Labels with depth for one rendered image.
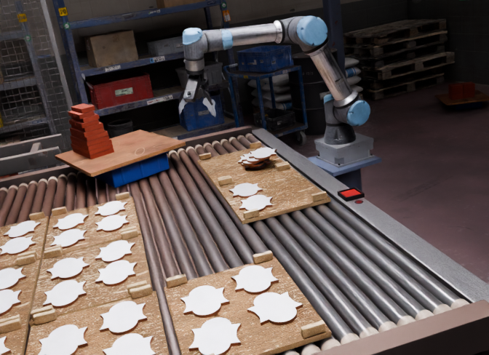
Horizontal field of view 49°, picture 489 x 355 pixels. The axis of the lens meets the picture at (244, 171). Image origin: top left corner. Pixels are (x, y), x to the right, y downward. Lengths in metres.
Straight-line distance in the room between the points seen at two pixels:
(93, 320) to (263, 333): 0.49
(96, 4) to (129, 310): 5.53
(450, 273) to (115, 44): 5.15
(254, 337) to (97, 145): 1.60
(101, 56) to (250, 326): 5.07
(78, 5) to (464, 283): 5.84
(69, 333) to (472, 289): 1.05
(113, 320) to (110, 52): 4.92
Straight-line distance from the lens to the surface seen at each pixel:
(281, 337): 1.33
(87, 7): 6.76
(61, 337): 1.52
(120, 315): 1.52
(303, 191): 2.10
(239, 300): 1.48
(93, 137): 2.68
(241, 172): 2.40
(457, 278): 1.56
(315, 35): 2.22
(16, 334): 1.63
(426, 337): 1.29
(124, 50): 6.26
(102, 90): 6.16
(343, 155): 2.50
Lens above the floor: 1.74
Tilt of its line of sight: 19 degrees down
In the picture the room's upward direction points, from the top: 9 degrees counter-clockwise
